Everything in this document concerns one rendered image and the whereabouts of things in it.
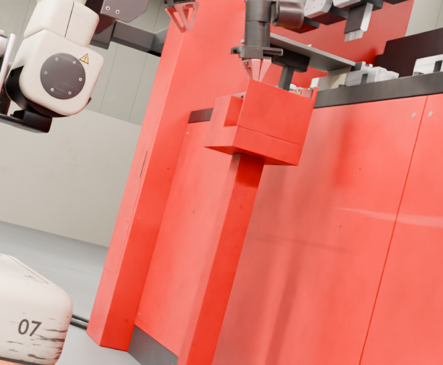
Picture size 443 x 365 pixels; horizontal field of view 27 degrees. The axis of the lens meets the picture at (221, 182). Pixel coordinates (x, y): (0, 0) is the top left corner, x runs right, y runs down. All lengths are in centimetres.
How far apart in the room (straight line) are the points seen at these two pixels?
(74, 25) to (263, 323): 82
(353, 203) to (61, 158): 964
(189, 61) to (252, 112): 131
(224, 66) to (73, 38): 126
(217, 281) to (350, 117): 47
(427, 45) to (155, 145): 100
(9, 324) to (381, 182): 79
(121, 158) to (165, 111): 845
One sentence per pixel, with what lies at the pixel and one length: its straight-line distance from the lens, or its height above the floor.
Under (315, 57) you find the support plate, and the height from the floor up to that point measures 99.
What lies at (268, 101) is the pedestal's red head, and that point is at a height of 78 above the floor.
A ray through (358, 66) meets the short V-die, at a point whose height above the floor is 99.
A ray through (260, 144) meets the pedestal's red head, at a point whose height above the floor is 68.
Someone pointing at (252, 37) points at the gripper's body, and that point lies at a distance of 199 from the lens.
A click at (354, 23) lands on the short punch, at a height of 112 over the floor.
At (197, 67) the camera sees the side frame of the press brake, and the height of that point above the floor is 103.
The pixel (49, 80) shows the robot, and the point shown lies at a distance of 207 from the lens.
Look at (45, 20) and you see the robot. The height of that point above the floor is 83.
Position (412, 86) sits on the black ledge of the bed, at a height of 85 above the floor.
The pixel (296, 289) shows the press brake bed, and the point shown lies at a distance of 206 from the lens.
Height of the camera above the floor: 46
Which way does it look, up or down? 3 degrees up
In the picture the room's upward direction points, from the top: 15 degrees clockwise
